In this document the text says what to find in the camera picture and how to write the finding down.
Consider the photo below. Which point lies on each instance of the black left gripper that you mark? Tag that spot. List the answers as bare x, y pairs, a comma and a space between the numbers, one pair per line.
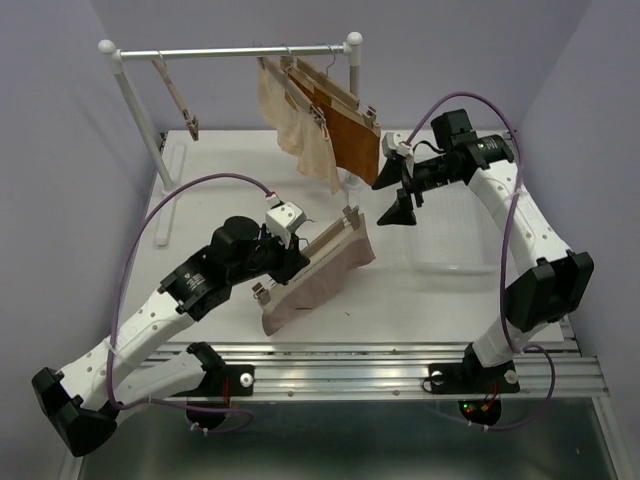
291, 260

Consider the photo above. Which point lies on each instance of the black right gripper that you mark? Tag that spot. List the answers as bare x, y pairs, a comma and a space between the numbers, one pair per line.
400, 213

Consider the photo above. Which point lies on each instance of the wooden clip hanger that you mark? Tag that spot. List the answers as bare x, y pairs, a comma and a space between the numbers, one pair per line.
345, 245
190, 120

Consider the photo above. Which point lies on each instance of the pink underwear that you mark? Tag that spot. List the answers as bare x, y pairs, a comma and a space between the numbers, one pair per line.
275, 320

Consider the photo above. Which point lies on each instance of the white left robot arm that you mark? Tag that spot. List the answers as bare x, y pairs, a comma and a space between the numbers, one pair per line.
87, 399

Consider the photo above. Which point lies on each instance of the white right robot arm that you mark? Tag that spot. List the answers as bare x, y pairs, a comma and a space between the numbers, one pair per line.
552, 277

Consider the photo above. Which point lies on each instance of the brown underwear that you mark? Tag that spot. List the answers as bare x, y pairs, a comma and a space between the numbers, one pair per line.
356, 148

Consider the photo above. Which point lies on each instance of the beige underwear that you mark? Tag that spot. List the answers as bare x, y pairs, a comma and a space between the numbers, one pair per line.
315, 156

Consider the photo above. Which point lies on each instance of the empty wooden clip hanger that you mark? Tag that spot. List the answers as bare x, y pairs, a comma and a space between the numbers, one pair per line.
190, 120

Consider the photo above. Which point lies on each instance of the white plastic basket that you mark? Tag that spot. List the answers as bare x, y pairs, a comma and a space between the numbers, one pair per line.
454, 234

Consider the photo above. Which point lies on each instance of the white clothes rack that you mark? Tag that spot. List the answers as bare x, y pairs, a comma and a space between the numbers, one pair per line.
169, 174

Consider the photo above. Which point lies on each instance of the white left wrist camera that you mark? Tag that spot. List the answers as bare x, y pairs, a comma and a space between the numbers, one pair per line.
283, 220

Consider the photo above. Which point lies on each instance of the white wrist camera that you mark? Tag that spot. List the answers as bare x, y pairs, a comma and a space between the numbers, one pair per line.
283, 220
397, 151

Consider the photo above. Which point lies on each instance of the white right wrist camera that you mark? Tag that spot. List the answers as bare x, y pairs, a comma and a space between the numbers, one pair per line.
397, 151

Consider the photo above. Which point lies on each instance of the aluminium mounting rail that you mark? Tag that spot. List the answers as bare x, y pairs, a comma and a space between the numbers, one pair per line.
394, 371

